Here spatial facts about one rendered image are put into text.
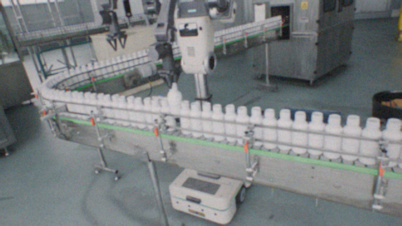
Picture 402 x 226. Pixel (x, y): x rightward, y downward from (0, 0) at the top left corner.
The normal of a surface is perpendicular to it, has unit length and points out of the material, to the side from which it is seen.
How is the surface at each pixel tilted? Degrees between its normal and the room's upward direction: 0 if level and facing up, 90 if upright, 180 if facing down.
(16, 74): 90
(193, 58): 90
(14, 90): 90
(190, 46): 90
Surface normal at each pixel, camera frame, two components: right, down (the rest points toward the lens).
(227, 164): -0.48, 0.40
